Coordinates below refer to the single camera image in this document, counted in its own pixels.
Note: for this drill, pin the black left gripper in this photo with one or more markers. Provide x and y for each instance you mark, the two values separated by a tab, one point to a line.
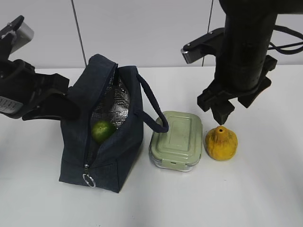
22	90

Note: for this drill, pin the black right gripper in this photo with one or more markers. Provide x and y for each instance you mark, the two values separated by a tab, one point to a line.
217	94

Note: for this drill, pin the yellow pear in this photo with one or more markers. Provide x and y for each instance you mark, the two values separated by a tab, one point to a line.
221	143

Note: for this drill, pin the green cucumber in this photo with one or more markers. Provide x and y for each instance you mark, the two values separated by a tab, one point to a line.
102	130

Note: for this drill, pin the dark blue lunch bag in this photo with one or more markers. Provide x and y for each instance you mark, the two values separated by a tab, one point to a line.
101	146

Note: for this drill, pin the green lid glass container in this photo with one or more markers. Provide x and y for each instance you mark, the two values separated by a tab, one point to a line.
180	148

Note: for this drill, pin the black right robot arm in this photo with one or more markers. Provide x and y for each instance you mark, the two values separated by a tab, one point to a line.
242	61

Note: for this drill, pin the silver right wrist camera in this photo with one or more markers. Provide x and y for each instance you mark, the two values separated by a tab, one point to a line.
208	44

